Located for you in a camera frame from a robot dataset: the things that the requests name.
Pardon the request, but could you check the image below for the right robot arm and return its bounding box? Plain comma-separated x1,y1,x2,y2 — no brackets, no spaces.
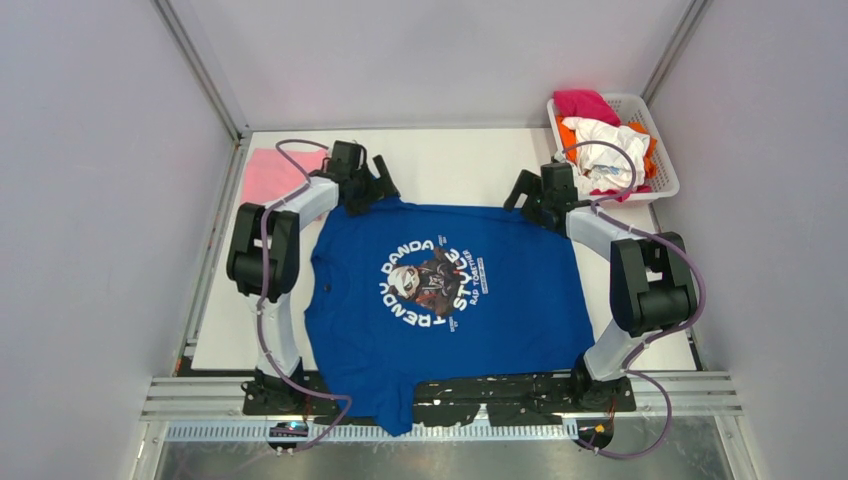
503,163,698,411

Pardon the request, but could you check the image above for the blue printed t shirt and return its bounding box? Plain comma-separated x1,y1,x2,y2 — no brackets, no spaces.
305,199,594,436

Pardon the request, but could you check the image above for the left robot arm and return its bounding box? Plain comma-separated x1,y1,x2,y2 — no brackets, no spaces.
226,139,399,415

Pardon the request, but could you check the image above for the white slotted cable duct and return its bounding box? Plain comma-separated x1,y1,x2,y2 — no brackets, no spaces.
164,419,578,443

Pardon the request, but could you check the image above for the orange t shirt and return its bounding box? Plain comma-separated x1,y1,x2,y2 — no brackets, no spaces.
555,115,660,181

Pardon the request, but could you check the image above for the white t shirt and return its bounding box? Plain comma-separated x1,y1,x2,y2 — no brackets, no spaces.
563,117,652,197

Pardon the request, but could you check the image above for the magenta t shirt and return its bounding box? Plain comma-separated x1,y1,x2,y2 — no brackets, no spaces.
553,90,657,195

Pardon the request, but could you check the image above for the folded pink t shirt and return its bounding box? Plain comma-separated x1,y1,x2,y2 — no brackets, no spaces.
239,148,305,204

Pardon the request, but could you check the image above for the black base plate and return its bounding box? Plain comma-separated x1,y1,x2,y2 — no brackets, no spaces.
240,371,636,427

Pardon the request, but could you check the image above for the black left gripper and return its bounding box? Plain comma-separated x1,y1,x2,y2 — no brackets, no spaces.
345,157,398,218

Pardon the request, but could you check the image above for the white plastic basket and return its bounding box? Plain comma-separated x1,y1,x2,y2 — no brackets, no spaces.
546,90,679,205

